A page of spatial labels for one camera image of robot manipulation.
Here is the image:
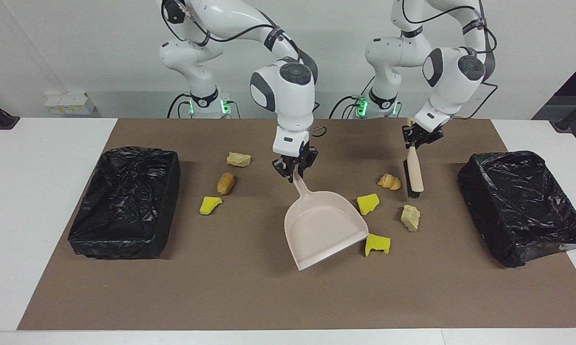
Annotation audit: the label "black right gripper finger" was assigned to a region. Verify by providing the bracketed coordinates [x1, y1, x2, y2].
[298, 153, 318, 177]
[272, 163, 294, 184]

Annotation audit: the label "beige brush black bristles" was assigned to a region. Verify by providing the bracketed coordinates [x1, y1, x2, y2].
[403, 117, 425, 200]

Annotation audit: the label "pale greenish foam chunk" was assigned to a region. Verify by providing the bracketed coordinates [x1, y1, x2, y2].
[226, 152, 252, 168]

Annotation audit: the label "orange striped croissant toy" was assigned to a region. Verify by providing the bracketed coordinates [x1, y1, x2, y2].
[377, 173, 402, 191]

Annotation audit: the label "brown peanut shaped bread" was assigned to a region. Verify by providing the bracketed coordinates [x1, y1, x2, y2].
[217, 172, 235, 196]

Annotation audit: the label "beige plastic dustpan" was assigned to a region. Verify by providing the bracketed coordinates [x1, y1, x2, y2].
[284, 170, 370, 272]

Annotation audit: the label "yellow sponge piece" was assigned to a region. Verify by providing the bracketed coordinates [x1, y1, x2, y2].
[364, 233, 392, 257]
[356, 193, 380, 216]

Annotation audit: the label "small yellow sponge wedge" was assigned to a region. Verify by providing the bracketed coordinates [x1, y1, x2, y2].
[199, 196, 223, 216]

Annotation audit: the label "pale beige foam chunk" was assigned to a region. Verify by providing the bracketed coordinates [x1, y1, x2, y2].
[401, 205, 420, 232]

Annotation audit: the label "bin lined black bag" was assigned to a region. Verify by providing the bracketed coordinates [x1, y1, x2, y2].
[458, 151, 576, 269]
[68, 146, 181, 260]

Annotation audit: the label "brown paper table mat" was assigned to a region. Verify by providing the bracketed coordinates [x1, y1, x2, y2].
[17, 118, 576, 331]

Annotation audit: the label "black stand leg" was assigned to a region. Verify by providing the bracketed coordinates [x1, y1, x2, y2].
[0, 91, 20, 131]
[553, 95, 576, 132]

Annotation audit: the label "black base power cable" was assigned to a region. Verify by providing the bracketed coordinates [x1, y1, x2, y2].
[167, 92, 192, 119]
[328, 94, 365, 119]

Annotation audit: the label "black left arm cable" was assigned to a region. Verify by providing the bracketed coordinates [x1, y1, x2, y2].
[397, 0, 500, 120]

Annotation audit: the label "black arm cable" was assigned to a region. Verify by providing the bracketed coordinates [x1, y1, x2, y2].
[397, 0, 500, 120]
[161, 0, 328, 138]

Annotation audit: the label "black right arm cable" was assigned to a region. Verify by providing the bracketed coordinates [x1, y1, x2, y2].
[161, 0, 328, 138]

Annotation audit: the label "white wall socket box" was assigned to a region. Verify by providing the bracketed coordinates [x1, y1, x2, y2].
[45, 91, 97, 115]

